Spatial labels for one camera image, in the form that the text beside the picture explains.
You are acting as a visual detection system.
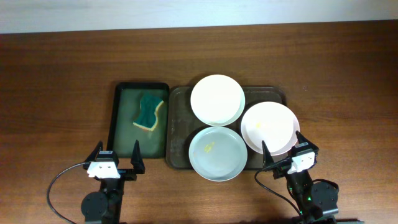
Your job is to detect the cream white plate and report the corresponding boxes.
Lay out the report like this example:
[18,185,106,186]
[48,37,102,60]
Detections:
[190,75,246,126]

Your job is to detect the green and yellow sponge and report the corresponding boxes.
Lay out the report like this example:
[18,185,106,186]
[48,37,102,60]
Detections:
[133,93,164,131]

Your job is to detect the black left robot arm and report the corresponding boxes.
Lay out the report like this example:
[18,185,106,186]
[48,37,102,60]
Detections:
[81,141,146,224]

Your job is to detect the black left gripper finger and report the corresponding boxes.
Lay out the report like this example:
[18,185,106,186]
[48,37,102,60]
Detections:
[131,140,146,174]
[85,141,103,162]

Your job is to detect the pink white plate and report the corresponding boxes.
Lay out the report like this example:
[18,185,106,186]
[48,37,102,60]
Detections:
[240,101,300,156]

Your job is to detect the brown serving tray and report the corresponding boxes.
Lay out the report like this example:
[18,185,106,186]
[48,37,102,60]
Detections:
[166,86,287,170]

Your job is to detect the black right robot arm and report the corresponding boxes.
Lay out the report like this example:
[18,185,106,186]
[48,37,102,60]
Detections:
[254,131,340,223]

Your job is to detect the pale blue plate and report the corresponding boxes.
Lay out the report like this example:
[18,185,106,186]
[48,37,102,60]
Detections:
[188,127,248,182]

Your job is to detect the black rectangular water tray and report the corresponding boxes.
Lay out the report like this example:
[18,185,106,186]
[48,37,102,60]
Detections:
[107,82,170,159]

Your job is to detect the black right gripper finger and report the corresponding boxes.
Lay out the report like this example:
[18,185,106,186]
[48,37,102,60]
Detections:
[295,131,310,144]
[261,141,274,170]

